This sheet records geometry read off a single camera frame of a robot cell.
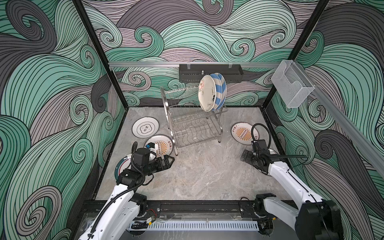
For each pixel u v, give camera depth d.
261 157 0.62
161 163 0.67
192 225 0.70
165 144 0.98
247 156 0.77
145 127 1.07
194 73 0.95
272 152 0.92
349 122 0.59
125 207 0.59
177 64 0.94
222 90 0.70
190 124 1.07
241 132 1.04
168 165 0.68
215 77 0.75
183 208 0.77
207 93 0.80
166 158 0.70
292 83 0.80
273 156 0.59
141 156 0.58
